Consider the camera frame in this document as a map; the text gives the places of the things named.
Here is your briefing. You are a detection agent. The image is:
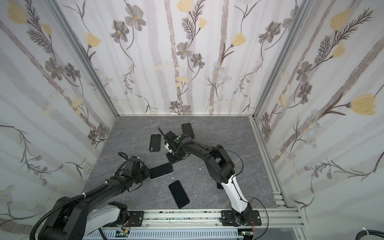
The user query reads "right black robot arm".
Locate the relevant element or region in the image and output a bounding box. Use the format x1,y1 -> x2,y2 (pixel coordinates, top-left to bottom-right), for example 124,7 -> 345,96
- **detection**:
161,131 -> 262,226

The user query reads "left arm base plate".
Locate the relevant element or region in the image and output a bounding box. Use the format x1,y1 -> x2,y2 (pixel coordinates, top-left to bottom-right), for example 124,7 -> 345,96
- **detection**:
124,211 -> 144,227

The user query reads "black phone case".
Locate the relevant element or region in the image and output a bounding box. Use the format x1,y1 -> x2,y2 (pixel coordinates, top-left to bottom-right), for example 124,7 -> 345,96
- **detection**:
149,134 -> 162,152

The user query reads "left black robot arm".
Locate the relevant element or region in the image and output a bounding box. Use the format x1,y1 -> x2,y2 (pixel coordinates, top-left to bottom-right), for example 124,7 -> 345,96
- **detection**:
29,152 -> 150,240

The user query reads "white slotted cable duct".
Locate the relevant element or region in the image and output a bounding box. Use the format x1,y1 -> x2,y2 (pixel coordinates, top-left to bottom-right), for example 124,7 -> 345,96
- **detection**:
102,229 -> 243,240

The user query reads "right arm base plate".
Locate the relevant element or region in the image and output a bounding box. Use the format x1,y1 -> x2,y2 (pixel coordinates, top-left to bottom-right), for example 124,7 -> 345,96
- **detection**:
220,210 -> 262,227

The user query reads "black cable lower right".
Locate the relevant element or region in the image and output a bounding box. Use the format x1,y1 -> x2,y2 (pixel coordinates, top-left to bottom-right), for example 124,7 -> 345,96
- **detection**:
355,228 -> 384,240

